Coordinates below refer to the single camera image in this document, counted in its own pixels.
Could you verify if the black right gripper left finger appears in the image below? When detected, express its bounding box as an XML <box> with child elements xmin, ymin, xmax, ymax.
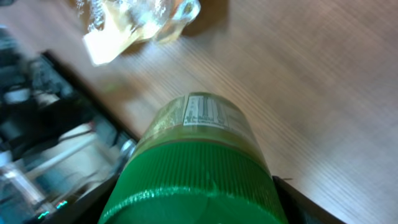
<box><xmin>24</xmin><ymin>175</ymin><xmax>119</xmax><ymax>224</ymax></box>

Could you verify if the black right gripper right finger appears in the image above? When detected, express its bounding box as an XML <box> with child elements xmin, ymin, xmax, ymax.
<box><xmin>272</xmin><ymin>176</ymin><xmax>344</xmax><ymax>224</ymax></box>

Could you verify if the green lid jar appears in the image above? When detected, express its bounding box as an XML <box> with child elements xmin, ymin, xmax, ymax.
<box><xmin>99</xmin><ymin>92</ymin><xmax>287</xmax><ymax>223</ymax></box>

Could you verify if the dried mushroom snack bag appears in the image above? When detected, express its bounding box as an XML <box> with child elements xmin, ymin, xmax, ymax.
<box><xmin>75</xmin><ymin>0</ymin><xmax>201</xmax><ymax>66</ymax></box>

